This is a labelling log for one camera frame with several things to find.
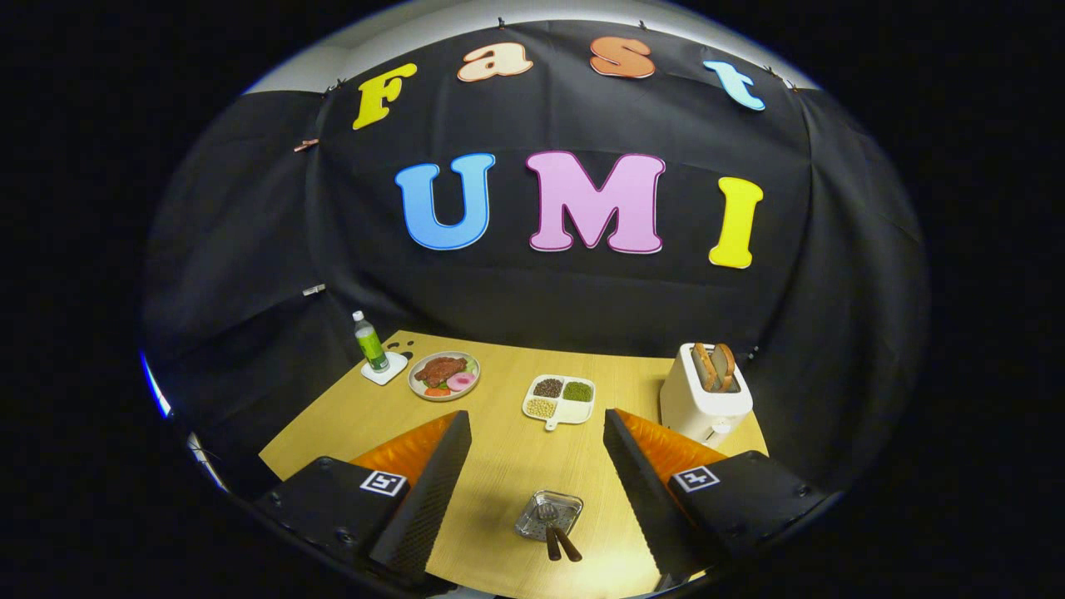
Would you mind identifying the brown bread slice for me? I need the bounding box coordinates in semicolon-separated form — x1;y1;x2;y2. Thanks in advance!
692;343;721;392
711;343;738;394

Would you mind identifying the brown steak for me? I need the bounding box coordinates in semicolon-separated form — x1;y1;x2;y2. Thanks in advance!
414;357;468;388

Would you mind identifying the spoon with wooden handle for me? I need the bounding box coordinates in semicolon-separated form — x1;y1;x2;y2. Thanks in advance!
537;502;562;562

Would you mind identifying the clear glass tray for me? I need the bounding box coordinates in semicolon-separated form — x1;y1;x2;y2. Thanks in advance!
514;490;584;543

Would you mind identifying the white cabled device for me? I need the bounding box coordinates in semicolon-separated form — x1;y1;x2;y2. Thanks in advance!
187;431;230;492

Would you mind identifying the clear bottle with green label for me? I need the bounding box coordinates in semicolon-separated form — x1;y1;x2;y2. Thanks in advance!
352;310;390;373

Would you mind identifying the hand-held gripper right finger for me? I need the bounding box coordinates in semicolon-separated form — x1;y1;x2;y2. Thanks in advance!
602;408;833;587

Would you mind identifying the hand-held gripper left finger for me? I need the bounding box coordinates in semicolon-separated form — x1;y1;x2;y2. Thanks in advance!
254;409;473;587

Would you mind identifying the fork with wooden handle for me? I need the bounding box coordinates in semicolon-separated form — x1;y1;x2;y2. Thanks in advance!
549;503;583;563

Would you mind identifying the row of black clamps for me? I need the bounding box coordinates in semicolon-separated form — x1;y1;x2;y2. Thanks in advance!
324;15;804;97

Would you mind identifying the bright monitor screen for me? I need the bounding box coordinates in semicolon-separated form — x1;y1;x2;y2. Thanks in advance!
140;349;173;419

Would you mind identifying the white toaster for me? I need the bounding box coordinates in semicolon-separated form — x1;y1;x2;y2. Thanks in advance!
659;343;754;450

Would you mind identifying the grey food plate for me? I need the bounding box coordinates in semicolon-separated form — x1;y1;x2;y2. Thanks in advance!
408;351;481;403

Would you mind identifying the white divided tray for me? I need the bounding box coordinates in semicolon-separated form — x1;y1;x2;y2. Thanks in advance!
522;374;597;432

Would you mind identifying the white square coaster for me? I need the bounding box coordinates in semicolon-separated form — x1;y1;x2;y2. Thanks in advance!
360;352;409;386

